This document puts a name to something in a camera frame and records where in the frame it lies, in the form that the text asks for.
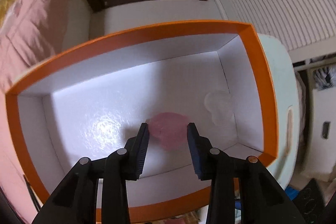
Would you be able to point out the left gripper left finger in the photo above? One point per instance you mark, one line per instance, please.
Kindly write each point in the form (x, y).
(75, 199)

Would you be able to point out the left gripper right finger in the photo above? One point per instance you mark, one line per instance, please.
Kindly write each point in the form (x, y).
(262, 199)

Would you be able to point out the clear plastic capsule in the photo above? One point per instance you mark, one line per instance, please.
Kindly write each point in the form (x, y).
(218, 104)

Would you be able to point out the pink plastic capsule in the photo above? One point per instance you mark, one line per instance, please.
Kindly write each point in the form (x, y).
(170, 129)

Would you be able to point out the orange storage box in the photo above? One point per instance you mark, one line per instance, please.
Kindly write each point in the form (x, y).
(87, 101)

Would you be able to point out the pink duvet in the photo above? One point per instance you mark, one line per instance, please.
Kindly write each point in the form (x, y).
(34, 32)

